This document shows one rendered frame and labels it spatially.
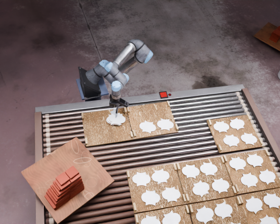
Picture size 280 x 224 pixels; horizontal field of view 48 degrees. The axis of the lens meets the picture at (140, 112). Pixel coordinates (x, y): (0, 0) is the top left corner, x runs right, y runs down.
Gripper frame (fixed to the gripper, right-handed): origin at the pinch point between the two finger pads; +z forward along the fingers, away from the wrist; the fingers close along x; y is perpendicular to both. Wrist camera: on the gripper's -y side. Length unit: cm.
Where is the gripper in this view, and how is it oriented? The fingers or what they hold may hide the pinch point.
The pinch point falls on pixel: (118, 111)
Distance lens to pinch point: 273.0
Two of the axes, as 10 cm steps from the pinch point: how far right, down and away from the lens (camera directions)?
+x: -1.3, 7.9, -6.0
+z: -0.8, 5.9, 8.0
